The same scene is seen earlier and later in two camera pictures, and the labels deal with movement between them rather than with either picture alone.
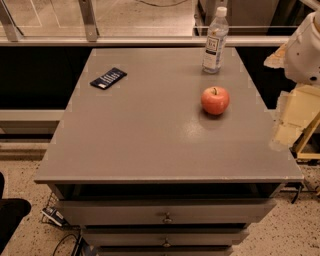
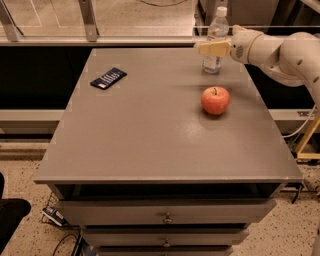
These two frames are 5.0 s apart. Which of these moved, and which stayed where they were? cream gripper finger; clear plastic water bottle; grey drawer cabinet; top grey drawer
Moved: cream gripper finger
Stayed: top grey drawer; clear plastic water bottle; grey drawer cabinet
